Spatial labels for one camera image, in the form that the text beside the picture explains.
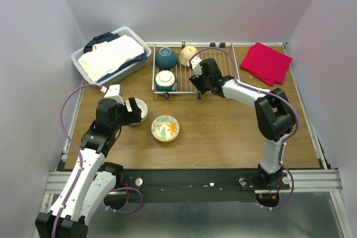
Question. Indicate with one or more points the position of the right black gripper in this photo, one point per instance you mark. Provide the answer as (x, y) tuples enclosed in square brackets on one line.
[(197, 83)]

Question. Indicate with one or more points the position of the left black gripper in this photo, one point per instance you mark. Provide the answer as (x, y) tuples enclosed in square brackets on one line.
[(134, 116)]

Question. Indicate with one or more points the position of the beige stoneware bowl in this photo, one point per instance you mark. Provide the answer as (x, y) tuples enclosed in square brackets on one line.
[(141, 104)]

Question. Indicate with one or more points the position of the cream bowl with drawing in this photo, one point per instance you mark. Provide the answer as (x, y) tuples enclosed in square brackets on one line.
[(186, 54)]

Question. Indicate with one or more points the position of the teal and white bowl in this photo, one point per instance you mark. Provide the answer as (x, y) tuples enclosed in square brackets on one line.
[(165, 81)]

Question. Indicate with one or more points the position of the plain teal bowl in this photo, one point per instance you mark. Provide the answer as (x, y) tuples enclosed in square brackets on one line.
[(165, 58)]

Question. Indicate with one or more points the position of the glossy red bowl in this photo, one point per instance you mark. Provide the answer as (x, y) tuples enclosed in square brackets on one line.
[(138, 123)]

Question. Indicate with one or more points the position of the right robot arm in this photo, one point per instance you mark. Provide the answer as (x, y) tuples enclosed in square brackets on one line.
[(275, 115)]

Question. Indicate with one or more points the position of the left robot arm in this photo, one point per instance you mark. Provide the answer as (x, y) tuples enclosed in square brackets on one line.
[(92, 177)]

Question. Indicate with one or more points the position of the white folded cloth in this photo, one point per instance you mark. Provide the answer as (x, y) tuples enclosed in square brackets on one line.
[(108, 57)]

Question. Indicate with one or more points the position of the red folded cloth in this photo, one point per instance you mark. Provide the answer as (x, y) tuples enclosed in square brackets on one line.
[(267, 64)]

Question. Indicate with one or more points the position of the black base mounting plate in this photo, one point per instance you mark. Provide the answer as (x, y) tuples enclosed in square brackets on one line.
[(195, 185)]

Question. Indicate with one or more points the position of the dark blue folded cloth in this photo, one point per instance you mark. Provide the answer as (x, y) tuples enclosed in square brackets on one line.
[(106, 37)]

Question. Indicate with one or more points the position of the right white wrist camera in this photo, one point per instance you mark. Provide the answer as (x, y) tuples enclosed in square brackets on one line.
[(194, 64)]

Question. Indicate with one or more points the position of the metal wire dish rack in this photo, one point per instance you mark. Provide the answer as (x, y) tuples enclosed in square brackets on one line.
[(222, 52)]

